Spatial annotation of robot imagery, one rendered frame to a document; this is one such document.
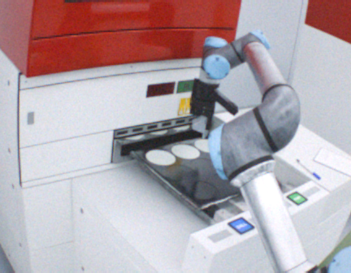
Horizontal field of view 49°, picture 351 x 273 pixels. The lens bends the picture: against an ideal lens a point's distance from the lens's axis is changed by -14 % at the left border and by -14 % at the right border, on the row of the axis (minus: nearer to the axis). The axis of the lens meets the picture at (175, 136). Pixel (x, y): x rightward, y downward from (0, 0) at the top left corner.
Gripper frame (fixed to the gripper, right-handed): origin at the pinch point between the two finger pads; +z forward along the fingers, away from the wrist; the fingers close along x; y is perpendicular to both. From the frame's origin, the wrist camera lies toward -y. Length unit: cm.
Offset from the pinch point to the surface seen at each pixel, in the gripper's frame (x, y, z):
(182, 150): 0.3, 7.1, 7.2
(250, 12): -253, -53, -5
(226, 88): -241, -40, 72
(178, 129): -9.2, 9.2, 4.0
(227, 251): 59, -4, 1
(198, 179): 18.5, 1.7, 6.7
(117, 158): 7.1, 29.1, 10.1
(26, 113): 28, 57, -13
